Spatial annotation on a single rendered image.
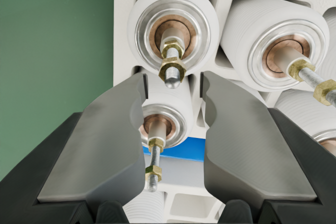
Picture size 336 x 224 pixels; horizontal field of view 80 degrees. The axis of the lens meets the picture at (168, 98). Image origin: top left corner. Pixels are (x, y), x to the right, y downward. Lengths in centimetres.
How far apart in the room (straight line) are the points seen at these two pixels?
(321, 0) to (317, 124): 15
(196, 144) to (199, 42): 38
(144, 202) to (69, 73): 36
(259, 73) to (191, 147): 34
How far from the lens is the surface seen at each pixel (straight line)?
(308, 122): 33
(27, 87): 65
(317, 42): 25
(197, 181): 51
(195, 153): 53
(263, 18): 23
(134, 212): 49
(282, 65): 22
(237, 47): 23
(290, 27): 23
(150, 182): 21
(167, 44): 17
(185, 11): 20
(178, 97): 26
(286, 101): 37
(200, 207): 63
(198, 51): 21
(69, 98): 61
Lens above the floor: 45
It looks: 57 degrees down
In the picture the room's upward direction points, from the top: 178 degrees counter-clockwise
